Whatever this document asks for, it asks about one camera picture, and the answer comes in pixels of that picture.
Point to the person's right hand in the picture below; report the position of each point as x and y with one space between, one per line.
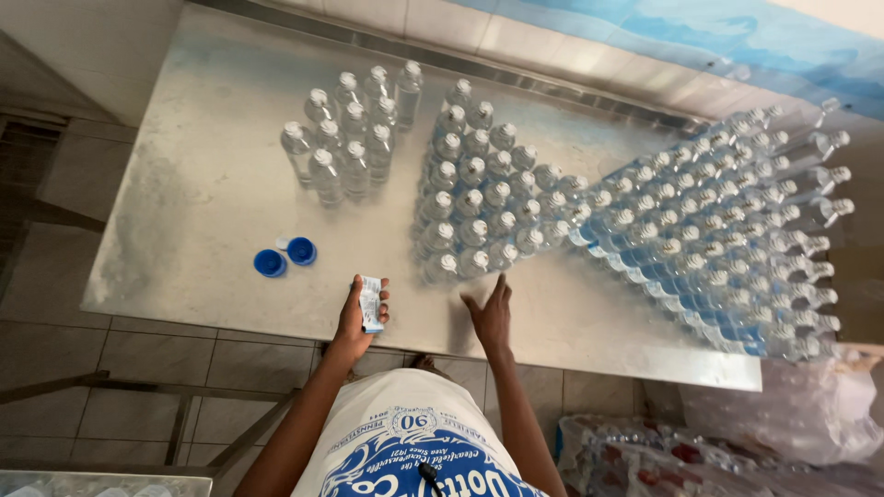
493 323

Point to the person's left hand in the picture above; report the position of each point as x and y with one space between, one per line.
351 328

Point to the stack of white blue labels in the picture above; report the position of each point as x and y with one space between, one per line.
371 304

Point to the blue plastic cap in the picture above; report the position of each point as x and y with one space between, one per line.
269 264
302 251

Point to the small white cap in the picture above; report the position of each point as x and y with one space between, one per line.
282 242

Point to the white blue printed shirt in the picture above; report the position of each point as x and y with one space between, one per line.
407 428

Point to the cluster of clear unlabelled bottles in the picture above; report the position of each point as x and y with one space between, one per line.
483 193
349 138

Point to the black clip microphone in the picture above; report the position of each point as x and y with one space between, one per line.
429 477

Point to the wrapped packs of bottles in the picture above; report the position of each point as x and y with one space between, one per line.
663 459

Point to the rows of blue labelled bottles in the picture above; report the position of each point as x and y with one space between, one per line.
718 235

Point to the steel table with bottles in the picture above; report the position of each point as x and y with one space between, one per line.
103 484

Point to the clear plastic bag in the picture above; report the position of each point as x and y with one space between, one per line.
794 414

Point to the blue plastic sheet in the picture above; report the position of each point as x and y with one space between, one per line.
690 34

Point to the metal table frame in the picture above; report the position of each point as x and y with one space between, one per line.
181 414

